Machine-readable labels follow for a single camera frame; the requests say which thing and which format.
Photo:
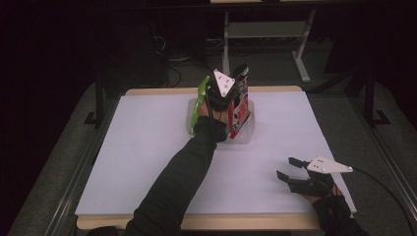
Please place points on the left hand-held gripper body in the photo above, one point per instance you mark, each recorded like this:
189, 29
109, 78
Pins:
223, 88

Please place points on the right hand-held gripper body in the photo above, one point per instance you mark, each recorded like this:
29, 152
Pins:
314, 187

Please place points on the red and black food packet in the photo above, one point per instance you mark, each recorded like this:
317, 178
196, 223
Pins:
241, 108

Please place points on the green and white food packet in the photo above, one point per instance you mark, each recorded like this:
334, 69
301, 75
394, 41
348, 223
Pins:
198, 105

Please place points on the clear plastic container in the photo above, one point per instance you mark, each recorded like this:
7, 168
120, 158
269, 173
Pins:
245, 131

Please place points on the person's right hand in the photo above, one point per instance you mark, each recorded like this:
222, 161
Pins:
319, 198

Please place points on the person's left hand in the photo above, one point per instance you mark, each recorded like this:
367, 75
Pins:
205, 111

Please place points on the black metal stand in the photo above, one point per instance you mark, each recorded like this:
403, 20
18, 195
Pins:
369, 98
99, 105

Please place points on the white metal table frame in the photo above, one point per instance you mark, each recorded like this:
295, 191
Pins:
226, 49

